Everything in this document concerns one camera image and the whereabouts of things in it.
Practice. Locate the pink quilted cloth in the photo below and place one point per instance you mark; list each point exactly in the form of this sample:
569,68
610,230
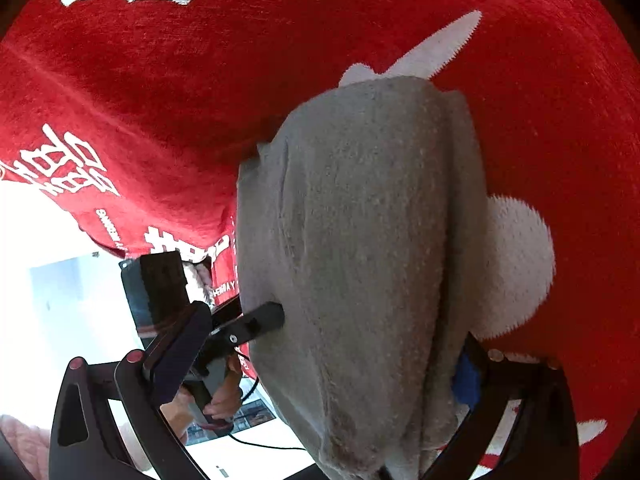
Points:
22,442

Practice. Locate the printed photo sheet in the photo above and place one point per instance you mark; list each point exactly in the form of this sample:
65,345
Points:
252,415

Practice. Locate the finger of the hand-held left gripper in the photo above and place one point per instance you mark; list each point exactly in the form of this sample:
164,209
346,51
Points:
250,324

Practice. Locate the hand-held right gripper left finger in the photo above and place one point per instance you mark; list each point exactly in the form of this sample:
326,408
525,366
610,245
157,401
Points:
175,360

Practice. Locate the person's left hand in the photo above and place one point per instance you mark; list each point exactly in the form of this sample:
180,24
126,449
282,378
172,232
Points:
225,400

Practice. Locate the red printed blanket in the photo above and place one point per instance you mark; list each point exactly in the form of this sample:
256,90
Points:
150,85

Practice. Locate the grey t-shirt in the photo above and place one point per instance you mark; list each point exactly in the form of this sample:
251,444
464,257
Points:
360,235

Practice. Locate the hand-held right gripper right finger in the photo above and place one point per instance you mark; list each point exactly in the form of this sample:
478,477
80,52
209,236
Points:
467,382

